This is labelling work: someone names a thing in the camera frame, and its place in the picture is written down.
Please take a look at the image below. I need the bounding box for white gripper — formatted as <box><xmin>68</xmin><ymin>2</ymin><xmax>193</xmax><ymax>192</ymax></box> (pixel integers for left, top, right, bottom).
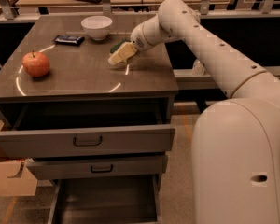
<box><xmin>108</xmin><ymin>16</ymin><xmax>165</xmax><ymax>65</ymax></box>

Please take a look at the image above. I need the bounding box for green yellow sponge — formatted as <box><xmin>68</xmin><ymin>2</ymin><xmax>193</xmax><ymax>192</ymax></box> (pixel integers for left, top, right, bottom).
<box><xmin>109</xmin><ymin>39</ymin><xmax>130</xmax><ymax>54</ymax></box>

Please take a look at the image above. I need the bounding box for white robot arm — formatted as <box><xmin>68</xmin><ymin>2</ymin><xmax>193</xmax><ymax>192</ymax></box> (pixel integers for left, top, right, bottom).
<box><xmin>108</xmin><ymin>0</ymin><xmax>280</xmax><ymax>224</ymax></box>

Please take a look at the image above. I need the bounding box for grey top drawer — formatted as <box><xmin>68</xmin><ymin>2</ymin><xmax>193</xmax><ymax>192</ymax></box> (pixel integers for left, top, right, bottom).
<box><xmin>0</xmin><ymin>104</ymin><xmax>175</xmax><ymax>158</ymax></box>

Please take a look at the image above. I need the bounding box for grey drawer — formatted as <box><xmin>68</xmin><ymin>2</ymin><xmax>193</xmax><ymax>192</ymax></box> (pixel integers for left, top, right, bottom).
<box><xmin>27</xmin><ymin>154</ymin><xmax>168</xmax><ymax>180</ymax></box>
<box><xmin>48</xmin><ymin>175</ymin><xmax>161</xmax><ymax>224</ymax></box>
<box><xmin>0</xmin><ymin>104</ymin><xmax>175</xmax><ymax>158</ymax></box>

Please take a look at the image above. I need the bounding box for grey drawer cabinet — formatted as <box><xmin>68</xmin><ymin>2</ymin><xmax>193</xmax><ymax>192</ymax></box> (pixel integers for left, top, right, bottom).
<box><xmin>0</xmin><ymin>13</ymin><xmax>179</xmax><ymax>224</ymax></box>

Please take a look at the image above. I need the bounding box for grey middle drawer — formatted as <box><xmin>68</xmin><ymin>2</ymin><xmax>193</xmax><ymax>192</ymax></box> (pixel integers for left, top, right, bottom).
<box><xmin>27</xmin><ymin>154</ymin><xmax>168</xmax><ymax>180</ymax></box>

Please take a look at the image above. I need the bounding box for grey bottom drawer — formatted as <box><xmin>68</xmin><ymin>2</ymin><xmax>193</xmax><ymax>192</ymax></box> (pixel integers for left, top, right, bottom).
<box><xmin>48</xmin><ymin>175</ymin><xmax>161</xmax><ymax>224</ymax></box>

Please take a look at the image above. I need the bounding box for white bowl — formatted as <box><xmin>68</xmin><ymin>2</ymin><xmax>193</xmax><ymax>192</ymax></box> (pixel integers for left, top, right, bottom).
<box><xmin>81</xmin><ymin>16</ymin><xmax>113</xmax><ymax>40</ymax></box>

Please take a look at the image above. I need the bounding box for dark snack bar wrapper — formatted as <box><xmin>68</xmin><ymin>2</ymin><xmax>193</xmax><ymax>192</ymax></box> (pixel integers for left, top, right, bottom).
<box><xmin>53</xmin><ymin>35</ymin><xmax>85</xmax><ymax>46</ymax></box>

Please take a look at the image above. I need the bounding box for left clear pump bottle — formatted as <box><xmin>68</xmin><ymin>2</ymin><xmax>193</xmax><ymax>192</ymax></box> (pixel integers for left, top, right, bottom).
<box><xmin>192</xmin><ymin>59</ymin><xmax>205</xmax><ymax>76</ymax></box>

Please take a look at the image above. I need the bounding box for red apple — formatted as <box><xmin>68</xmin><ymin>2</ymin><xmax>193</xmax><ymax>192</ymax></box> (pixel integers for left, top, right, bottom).
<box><xmin>21</xmin><ymin>51</ymin><xmax>50</xmax><ymax>77</ymax></box>

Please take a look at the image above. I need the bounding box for cardboard box left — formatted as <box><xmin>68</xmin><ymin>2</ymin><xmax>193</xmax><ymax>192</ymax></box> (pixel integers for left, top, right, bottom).
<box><xmin>0</xmin><ymin>120</ymin><xmax>38</xmax><ymax>198</ymax></box>

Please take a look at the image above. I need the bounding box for grey metal shelf rail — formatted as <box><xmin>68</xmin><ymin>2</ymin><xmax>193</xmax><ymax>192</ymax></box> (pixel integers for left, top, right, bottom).
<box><xmin>174</xmin><ymin>66</ymin><xmax>280</xmax><ymax>91</ymax></box>

